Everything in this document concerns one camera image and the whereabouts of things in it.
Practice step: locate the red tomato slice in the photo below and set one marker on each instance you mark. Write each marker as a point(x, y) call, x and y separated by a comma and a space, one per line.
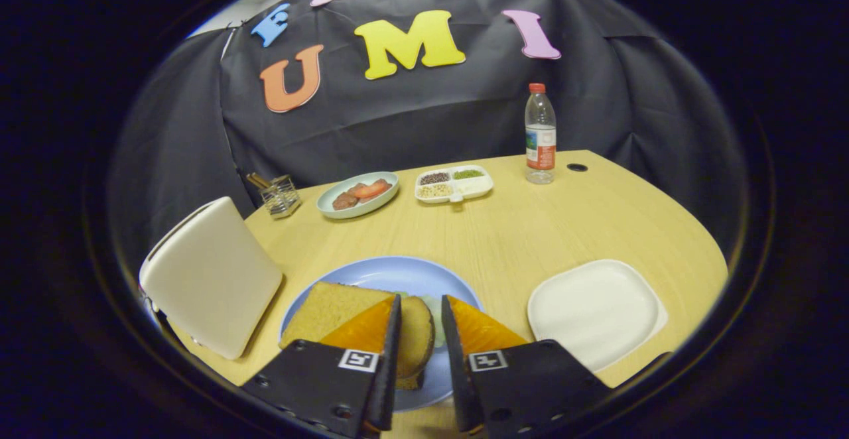
point(373, 190)

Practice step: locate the white toaster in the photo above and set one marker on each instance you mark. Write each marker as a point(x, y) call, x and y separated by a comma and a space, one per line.
point(212, 280)

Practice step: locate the white square plate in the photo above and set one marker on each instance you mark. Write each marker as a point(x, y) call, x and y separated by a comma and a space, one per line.
point(597, 313)

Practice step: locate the white divided condiment dish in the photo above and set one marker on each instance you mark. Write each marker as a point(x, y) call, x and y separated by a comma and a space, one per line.
point(474, 188)

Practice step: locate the pile of green flakes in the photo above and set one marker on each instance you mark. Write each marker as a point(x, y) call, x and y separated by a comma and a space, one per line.
point(468, 174)

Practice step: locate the round-topped brown bread slice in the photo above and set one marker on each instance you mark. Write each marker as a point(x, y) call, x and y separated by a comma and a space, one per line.
point(331, 313)

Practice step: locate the green lettuce leaf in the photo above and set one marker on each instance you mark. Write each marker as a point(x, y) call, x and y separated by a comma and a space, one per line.
point(436, 323)

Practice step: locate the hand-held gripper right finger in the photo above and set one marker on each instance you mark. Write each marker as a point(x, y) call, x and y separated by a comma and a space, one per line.
point(453, 373)

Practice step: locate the clear bottle with red cap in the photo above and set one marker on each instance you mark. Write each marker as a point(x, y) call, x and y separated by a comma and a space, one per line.
point(540, 154)

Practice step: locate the pile of beige seeds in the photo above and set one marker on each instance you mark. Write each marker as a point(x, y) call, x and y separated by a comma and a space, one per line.
point(434, 191)

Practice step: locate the brown wooden chopstick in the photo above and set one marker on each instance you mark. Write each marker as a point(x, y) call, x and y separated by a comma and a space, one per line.
point(255, 180)
point(262, 178)

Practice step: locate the pale green round plate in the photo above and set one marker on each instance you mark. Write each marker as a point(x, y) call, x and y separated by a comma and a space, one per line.
point(328, 208)

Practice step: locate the blue round plate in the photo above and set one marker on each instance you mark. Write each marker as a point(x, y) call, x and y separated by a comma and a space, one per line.
point(371, 273)

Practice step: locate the pile of dark seeds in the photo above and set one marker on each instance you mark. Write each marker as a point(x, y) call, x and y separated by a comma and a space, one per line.
point(434, 178)

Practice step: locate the brown meat slice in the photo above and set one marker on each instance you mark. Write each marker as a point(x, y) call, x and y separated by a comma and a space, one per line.
point(381, 182)
point(345, 201)

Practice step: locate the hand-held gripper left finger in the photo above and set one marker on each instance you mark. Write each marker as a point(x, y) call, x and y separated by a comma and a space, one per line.
point(391, 359)

